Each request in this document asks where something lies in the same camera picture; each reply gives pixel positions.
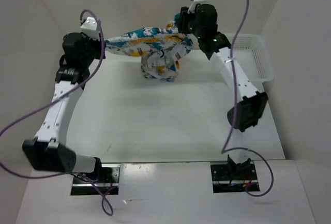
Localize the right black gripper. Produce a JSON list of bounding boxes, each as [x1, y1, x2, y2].
[[175, 6, 203, 38]]

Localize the white teal yellow patterned shorts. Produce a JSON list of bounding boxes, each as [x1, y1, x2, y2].
[[105, 14, 193, 82]]

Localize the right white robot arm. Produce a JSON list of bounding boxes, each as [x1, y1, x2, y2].
[[176, 4, 268, 179]]

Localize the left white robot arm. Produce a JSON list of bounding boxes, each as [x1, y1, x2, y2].
[[22, 33, 104, 183]]

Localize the white plastic basket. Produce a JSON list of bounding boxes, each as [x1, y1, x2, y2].
[[226, 33, 275, 83]]

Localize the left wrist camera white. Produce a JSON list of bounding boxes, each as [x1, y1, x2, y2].
[[80, 17, 100, 41]]

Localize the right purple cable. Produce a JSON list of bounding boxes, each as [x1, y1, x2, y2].
[[192, 0, 275, 198]]

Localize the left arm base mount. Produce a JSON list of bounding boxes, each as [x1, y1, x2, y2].
[[70, 163, 121, 196]]

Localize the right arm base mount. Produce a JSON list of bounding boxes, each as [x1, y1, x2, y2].
[[210, 156, 260, 193]]

